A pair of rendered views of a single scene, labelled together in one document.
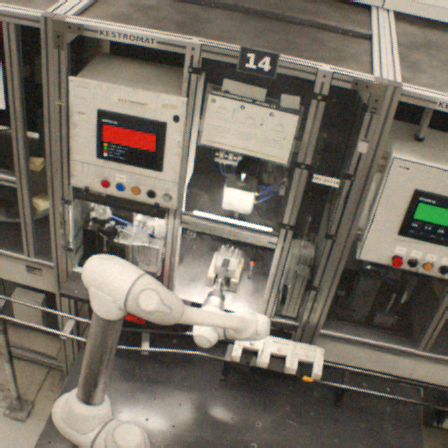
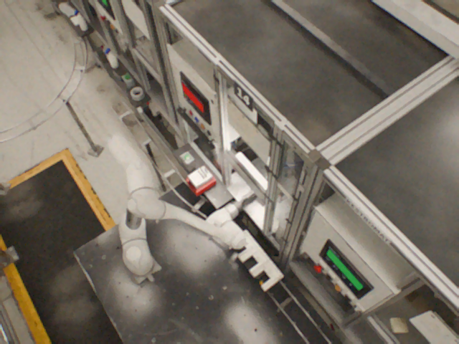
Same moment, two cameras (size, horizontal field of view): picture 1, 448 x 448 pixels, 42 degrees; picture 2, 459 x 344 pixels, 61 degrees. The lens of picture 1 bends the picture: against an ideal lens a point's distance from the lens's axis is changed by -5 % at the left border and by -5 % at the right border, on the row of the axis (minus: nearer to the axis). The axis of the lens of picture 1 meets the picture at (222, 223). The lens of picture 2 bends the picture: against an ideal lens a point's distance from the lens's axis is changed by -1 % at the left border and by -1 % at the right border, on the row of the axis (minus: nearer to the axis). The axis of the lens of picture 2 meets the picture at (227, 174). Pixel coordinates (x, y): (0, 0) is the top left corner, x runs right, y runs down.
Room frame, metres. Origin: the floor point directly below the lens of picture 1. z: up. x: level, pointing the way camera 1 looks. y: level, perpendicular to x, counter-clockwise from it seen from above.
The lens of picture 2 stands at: (1.03, -0.77, 3.22)
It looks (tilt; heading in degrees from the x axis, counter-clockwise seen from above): 61 degrees down; 51
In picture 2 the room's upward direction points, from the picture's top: 4 degrees counter-clockwise
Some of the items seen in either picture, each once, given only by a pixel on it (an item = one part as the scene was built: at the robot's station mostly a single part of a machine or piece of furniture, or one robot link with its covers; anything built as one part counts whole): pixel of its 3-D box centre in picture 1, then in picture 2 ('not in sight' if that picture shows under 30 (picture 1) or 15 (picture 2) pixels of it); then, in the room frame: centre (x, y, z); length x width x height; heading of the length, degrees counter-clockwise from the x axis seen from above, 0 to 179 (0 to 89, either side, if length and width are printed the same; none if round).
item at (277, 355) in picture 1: (277, 358); (254, 260); (1.56, -0.31, 0.84); 0.36 x 0.14 x 0.10; 84
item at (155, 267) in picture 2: not in sight; (143, 266); (1.03, 0.18, 0.71); 0.22 x 0.18 x 0.06; 84
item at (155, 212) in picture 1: (119, 201); (196, 127); (1.74, 0.39, 1.37); 0.36 x 0.04 x 0.04; 84
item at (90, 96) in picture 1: (134, 130); (212, 88); (1.88, 0.38, 1.60); 0.42 x 0.29 x 0.46; 84
